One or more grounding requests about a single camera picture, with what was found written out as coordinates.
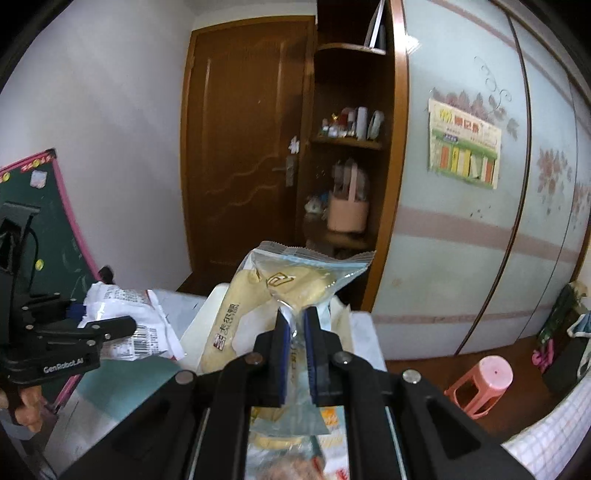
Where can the wall calendar poster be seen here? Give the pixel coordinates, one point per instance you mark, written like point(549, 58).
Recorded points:
point(464, 147)

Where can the white red printed snack packet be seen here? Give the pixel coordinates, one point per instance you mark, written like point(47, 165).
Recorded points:
point(138, 314)

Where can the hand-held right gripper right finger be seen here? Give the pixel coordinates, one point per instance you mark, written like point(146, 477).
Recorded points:
point(315, 360)

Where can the white plastic bin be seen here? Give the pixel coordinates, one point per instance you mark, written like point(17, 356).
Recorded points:
point(217, 318)

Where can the pink plastic stool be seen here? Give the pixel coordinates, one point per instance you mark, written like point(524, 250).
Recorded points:
point(489, 376)

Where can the brown wooden door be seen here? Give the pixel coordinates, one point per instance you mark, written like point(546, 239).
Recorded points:
point(240, 138)

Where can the white door hook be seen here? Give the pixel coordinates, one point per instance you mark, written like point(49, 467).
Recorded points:
point(294, 145)

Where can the checkered blanket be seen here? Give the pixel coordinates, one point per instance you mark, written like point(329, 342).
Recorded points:
point(554, 429)

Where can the black box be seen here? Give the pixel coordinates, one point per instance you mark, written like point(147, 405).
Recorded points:
point(568, 364)

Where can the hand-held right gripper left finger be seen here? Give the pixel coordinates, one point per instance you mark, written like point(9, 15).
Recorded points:
point(282, 360)

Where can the pale sliding-door wardrobe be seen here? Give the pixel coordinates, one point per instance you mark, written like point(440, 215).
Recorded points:
point(461, 277)

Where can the clear yellow bread packet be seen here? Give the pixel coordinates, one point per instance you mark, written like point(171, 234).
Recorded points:
point(258, 295)

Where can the green chalkboard with pink frame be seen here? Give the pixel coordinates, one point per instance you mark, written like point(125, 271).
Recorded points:
point(51, 230)

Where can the pink plastic toy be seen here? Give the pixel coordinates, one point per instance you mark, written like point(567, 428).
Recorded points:
point(540, 359)

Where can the green bag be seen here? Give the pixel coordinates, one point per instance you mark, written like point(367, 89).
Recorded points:
point(558, 309)

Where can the black clamp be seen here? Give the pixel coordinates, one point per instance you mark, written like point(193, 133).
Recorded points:
point(107, 274)

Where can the small white clutter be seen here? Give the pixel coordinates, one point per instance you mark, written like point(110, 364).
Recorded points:
point(314, 205)

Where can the person's left hand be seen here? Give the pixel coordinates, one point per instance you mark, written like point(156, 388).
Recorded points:
point(25, 408)

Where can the wooden corner shelf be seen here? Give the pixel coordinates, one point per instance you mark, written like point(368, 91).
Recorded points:
point(392, 138)

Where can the group of small bottles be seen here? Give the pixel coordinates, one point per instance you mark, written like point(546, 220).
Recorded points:
point(351, 122)

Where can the white book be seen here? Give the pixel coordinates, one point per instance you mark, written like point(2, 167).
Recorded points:
point(375, 27)

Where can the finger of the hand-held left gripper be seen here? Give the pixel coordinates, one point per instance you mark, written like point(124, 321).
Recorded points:
point(51, 305)
point(113, 327)

